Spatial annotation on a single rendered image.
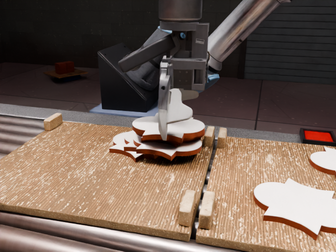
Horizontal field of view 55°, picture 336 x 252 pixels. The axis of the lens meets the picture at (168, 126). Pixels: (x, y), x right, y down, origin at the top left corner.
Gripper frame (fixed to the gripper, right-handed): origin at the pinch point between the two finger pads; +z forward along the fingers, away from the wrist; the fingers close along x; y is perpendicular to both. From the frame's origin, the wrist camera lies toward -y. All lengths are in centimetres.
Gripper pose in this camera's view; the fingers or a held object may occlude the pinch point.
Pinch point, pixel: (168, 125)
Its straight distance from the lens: 64.6
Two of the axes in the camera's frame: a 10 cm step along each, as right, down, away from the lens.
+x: 1.8, -3.7, 9.1
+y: 9.8, 0.7, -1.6
